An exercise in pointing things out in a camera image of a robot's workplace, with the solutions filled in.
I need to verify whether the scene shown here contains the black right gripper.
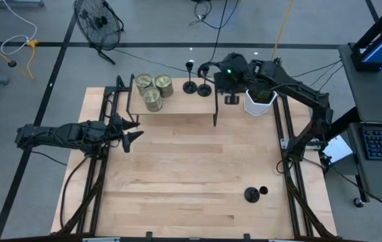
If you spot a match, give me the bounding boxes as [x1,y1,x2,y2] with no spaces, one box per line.
[197,53,249,105]

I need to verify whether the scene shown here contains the black tangled floor cable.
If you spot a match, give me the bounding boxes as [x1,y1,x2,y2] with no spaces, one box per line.
[189,0,241,30]

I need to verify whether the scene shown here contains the wooden shelf riser black legs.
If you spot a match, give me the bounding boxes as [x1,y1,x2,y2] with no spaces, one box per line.
[126,73,219,128]

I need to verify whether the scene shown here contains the scented candle tin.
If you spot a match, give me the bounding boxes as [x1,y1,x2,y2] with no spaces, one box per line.
[143,87,163,113]
[134,73,155,93]
[154,73,175,99]

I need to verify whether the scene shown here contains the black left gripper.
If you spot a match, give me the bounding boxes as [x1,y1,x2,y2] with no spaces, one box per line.
[102,112,144,154]

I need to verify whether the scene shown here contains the white hexagonal plant pot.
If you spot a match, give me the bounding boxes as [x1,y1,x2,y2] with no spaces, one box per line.
[243,87,278,118]

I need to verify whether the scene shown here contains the yellow hanging cable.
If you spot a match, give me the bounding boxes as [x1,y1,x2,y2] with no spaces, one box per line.
[270,0,295,62]

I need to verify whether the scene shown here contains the white floor cable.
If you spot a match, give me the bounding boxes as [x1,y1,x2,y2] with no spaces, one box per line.
[1,0,39,56]

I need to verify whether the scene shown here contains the black fan power cable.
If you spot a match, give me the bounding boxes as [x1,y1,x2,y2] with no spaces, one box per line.
[112,48,212,77]

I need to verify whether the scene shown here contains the grey desk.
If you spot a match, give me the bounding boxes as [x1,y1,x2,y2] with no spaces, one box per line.
[338,42,382,124]

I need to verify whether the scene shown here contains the dark keyboard desk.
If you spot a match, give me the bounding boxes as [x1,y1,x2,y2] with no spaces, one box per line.
[345,121,382,202]

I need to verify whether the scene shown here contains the black electronics box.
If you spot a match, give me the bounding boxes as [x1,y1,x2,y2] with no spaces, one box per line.
[215,75,291,94]

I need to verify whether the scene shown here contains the black aluminium rig frame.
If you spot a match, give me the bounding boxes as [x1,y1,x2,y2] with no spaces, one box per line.
[51,74,340,242]

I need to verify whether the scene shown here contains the black floor fan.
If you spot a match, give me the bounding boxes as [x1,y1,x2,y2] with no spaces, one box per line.
[73,0,125,65]

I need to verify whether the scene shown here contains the thin black cable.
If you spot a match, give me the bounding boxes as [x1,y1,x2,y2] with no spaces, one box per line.
[288,58,343,79]
[303,63,344,92]

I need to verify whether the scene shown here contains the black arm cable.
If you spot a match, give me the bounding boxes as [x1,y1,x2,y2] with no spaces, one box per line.
[29,150,91,230]
[321,157,382,218]

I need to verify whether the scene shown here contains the yellow floor cable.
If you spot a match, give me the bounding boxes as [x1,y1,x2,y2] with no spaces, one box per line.
[25,39,40,81]

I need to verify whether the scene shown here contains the black coiled floor cable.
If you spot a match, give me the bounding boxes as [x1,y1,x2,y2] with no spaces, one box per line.
[196,0,229,79]

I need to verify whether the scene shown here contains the white paper sheet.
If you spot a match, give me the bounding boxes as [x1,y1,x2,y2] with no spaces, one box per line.
[323,134,354,164]

